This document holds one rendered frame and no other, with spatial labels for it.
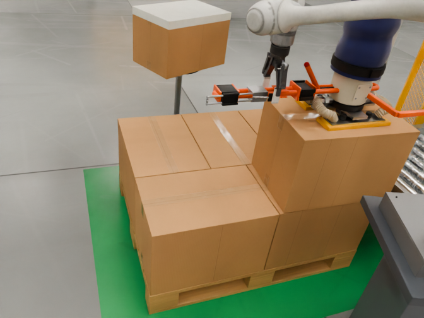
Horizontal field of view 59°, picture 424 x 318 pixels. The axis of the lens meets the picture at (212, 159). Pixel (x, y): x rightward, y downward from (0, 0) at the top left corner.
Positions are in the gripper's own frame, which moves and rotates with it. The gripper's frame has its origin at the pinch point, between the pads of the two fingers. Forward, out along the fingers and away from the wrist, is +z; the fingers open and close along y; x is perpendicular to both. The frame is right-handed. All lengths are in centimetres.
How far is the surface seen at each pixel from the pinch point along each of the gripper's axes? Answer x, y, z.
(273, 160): -10.3, 0.7, 36.4
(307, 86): -18.1, 0.8, -1.4
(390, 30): -41, -9, -29
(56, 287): 94, 9, 108
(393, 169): -64, -21, 34
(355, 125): -38.0, -13.0, 11.3
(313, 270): -43, -18, 105
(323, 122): -24.7, -8.3, 11.3
